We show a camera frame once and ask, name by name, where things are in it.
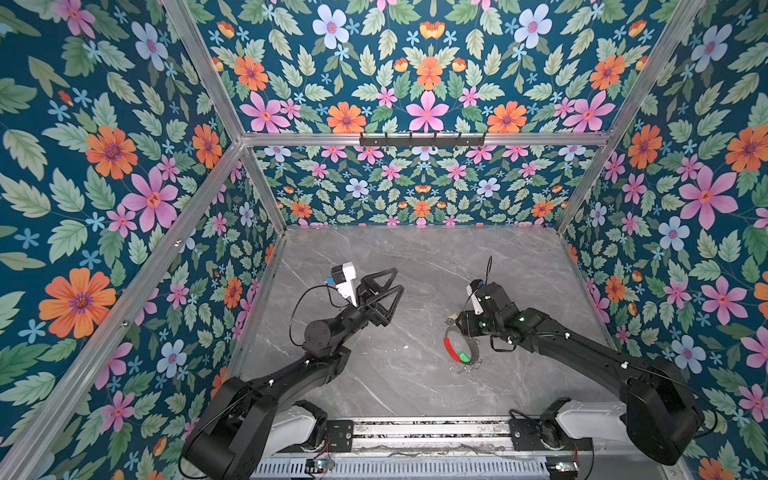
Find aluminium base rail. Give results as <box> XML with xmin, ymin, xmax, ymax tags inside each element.
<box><xmin>251</xmin><ymin>415</ymin><xmax>679</xmax><ymax>457</ymax></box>

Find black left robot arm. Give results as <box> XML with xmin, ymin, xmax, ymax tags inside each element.
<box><xmin>179</xmin><ymin>263</ymin><xmax>404</xmax><ymax>479</ymax></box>

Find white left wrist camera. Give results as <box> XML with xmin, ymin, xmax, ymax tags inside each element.
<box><xmin>329</xmin><ymin>262</ymin><xmax>358</xmax><ymax>306</ymax></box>

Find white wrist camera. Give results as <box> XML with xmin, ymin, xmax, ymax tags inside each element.
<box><xmin>329</xmin><ymin>262</ymin><xmax>358</xmax><ymax>306</ymax></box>
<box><xmin>467</xmin><ymin>279</ymin><xmax>485</xmax><ymax>315</ymax></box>

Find black wall hook rack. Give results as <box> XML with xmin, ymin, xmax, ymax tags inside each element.
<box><xmin>358</xmin><ymin>132</ymin><xmax>486</xmax><ymax>148</ymax></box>

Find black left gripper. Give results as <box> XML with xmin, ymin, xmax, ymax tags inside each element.
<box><xmin>330</xmin><ymin>268</ymin><xmax>402</xmax><ymax>351</ymax></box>

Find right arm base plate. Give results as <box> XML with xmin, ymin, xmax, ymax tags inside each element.
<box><xmin>508</xmin><ymin>417</ymin><xmax>593</xmax><ymax>453</ymax></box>

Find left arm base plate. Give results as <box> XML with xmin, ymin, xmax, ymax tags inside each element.
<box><xmin>280</xmin><ymin>420</ymin><xmax>355</xmax><ymax>454</ymax></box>

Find aluminium frame bars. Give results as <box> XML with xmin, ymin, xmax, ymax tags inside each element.
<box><xmin>1</xmin><ymin>1</ymin><xmax>677</xmax><ymax>479</ymax></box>

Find white vented cable duct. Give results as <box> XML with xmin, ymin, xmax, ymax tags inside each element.
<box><xmin>251</xmin><ymin>457</ymin><xmax>550</xmax><ymax>479</ymax></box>

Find silver keyring with red grip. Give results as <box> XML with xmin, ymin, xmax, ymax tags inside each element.
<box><xmin>443</xmin><ymin>316</ymin><xmax>482</xmax><ymax>371</ymax></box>

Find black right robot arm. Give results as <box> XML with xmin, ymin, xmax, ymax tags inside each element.
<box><xmin>455</xmin><ymin>279</ymin><xmax>704</xmax><ymax>466</ymax></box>

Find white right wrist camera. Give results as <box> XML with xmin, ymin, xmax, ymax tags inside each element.
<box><xmin>467</xmin><ymin>279</ymin><xmax>485</xmax><ymax>315</ymax></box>

